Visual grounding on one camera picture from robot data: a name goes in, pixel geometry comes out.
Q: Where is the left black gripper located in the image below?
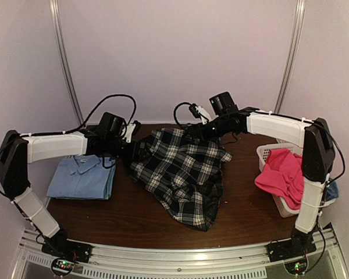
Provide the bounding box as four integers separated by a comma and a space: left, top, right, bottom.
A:
105, 137, 152, 162

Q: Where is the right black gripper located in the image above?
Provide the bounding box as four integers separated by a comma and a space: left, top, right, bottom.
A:
183, 116, 231, 145

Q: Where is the black white plaid shirt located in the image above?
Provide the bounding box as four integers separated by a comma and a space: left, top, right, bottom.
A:
130, 128, 233, 232

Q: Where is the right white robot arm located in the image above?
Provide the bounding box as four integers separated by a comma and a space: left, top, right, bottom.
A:
186, 92, 336, 257

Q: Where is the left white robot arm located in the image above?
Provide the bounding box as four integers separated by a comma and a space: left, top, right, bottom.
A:
0, 112, 149, 258

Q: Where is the white plastic laundry basket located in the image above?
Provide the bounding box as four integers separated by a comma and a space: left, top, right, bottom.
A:
255, 138, 337, 219

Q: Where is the folded light blue shirt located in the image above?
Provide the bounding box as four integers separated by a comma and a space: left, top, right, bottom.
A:
47, 155, 116, 200

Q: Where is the pink shirt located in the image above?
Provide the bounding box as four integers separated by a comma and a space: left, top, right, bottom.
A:
255, 148, 304, 210

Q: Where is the left round circuit board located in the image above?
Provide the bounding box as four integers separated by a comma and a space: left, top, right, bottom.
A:
51, 257, 75, 277

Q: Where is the round circuit board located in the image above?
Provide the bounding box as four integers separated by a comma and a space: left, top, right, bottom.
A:
51, 257, 75, 277
284, 258, 308, 276

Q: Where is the blue denim garment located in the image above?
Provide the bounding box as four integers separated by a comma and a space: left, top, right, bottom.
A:
324, 180, 339, 206

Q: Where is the right round circuit board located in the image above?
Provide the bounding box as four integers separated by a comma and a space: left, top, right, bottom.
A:
284, 258, 308, 276

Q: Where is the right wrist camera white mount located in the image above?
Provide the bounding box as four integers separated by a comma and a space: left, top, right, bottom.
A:
189, 103, 212, 124

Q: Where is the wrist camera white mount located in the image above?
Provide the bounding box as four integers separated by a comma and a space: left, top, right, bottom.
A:
123, 120, 141, 143
189, 103, 212, 124

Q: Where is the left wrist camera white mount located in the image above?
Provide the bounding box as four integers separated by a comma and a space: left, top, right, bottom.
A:
123, 120, 141, 143

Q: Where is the right black cable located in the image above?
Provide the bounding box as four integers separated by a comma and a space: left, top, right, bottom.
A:
173, 101, 198, 130

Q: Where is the black cable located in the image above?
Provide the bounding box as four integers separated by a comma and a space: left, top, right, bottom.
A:
173, 101, 198, 130
72, 93, 137, 131

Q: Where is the left black cable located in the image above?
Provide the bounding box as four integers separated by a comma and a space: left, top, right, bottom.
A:
72, 93, 137, 131

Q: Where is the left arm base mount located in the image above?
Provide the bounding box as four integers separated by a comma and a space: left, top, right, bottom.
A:
41, 240, 92, 263

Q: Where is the front aluminium rail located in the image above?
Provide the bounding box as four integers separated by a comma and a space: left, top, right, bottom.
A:
17, 226, 349, 279

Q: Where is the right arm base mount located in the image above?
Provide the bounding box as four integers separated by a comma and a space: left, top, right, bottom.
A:
266, 239, 316, 262

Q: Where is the right aluminium frame post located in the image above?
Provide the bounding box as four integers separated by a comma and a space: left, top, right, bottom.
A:
274, 0, 305, 113

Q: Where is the aluminium frame post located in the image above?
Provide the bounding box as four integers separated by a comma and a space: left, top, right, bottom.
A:
274, 0, 305, 113
49, 0, 84, 124

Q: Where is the left aluminium frame post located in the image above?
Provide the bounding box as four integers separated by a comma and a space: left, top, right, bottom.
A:
49, 0, 84, 124

